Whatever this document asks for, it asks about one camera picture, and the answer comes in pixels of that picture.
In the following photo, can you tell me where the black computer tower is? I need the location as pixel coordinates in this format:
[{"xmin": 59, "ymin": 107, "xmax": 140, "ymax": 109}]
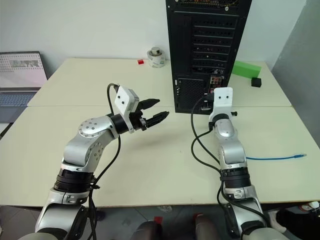
[{"xmin": 165, "ymin": 0, "xmax": 253, "ymax": 114}]

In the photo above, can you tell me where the dark rounded shape, red mark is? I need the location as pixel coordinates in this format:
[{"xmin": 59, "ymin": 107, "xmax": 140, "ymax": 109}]
[{"xmin": 130, "ymin": 216, "xmax": 165, "ymax": 240}]

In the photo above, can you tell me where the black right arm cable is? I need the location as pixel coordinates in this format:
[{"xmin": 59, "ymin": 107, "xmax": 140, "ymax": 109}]
[{"xmin": 190, "ymin": 92, "xmax": 266, "ymax": 227}]

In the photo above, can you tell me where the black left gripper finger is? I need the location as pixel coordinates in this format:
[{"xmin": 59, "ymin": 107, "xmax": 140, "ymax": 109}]
[
  {"xmin": 136, "ymin": 98, "xmax": 161, "ymax": 112},
  {"xmin": 145, "ymin": 110, "xmax": 171, "ymax": 129}
]

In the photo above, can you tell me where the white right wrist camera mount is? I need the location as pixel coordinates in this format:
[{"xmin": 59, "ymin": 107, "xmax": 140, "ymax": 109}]
[{"xmin": 209, "ymin": 87, "xmax": 235, "ymax": 121}]

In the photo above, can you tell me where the grey open laptop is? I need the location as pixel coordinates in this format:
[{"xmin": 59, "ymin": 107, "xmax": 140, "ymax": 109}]
[{"xmin": 0, "ymin": 50, "xmax": 49, "ymax": 124}]

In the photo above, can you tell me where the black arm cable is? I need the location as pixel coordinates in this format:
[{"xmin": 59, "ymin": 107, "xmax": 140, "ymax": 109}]
[
  {"xmin": 87, "ymin": 82, "xmax": 122, "ymax": 240},
  {"xmin": 190, "ymin": 92, "xmax": 266, "ymax": 227}
]

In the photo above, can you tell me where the green rectangular block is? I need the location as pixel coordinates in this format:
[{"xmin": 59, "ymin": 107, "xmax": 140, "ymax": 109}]
[{"xmin": 230, "ymin": 60, "xmax": 262, "ymax": 79}]

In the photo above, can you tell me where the blue ethernet cable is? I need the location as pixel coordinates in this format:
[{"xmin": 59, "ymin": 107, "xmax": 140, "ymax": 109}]
[{"xmin": 245, "ymin": 153, "xmax": 307, "ymax": 161}]

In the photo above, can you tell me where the white tape roll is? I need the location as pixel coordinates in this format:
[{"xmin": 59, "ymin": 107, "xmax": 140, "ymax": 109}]
[{"xmin": 147, "ymin": 51, "xmax": 167, "ymax": 69}]

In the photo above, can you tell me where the white and red object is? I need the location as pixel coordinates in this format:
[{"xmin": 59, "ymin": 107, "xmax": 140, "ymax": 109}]
[{"xmin": 298, "ymin": 199, "xmax": 320, "ymax": 212}]

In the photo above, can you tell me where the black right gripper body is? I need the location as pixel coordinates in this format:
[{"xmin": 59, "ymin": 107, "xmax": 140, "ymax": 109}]
[{"xmin": 201, "ymin": 100, "xmax": 214, "ymax": 113}]

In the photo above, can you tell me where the silver metal cylinder weight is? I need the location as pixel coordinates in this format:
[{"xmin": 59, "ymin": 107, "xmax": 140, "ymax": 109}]
[{"xmin": 149, "ymin": 46, "xmax": 163, "ymax": 57}]

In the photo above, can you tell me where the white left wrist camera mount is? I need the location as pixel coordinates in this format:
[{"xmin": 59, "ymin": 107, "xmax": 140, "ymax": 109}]
[{"xmin": 114, "ymin": 85, "xmax": 140, "ymax": 135}]

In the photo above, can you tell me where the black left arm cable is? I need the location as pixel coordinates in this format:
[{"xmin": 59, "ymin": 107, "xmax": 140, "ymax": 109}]
[{"xmin": 87, "ymin": 82, "xmax": 122, "ymax": 240}]

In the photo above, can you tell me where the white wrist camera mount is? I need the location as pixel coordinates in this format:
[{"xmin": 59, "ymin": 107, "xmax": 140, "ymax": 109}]
[
  {"xmin": 114, "ymin": 85, "xmax": 140, "ymax": 135},
  {"xmin": 209, "ymin": 87, "xmax": 235, "ymax": 121}
]

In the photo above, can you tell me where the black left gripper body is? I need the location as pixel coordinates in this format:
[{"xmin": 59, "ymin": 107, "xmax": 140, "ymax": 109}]
[{"xmin": 129, "ymin": 109, "xmax": 149, "ymax": 132}]

